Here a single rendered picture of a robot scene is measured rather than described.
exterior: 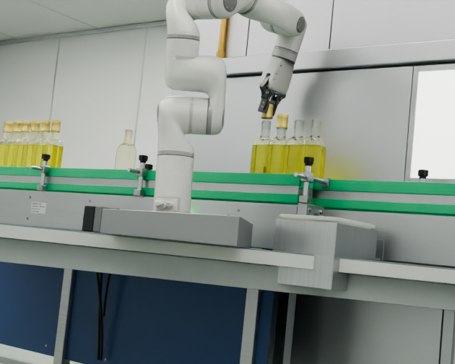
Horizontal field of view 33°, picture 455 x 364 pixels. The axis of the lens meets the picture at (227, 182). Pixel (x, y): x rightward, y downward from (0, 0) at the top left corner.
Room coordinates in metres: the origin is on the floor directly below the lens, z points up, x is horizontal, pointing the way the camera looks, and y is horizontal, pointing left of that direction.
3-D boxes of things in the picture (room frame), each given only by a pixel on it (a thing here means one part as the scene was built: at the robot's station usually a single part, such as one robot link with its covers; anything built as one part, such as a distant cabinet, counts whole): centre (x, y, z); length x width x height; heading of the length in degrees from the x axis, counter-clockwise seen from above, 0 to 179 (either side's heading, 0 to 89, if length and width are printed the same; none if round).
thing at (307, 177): (2.07, -0.23, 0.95); 0.17 x 0.03 x 0.12; 144
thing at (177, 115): (1.97, 0.13, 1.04); 0.13 x 0.10 x 0.16; 91
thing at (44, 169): (2.66, 0.66, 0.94); 0.07 x 0.04 x 0.13; 144
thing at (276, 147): (2.28, -0.15, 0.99); 0.06 x 0.06 x 0.21; 54
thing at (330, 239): (1.94, -0.28, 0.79); 0.27 x 0.17 x 0.08; 144
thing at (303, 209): (2.08, -0.24, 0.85); 0.09 x 0.04 x 0.07; 144
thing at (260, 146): (2.32, -0.10, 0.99); 0.06 x 0.06 x 0.21; 54
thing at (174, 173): (1.95, 0.14, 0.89); 0.16 x 0.13 x 0.15; 168
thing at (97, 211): (2.43, 0.39, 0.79); 0.08 x 0.08 x 0.08; 54
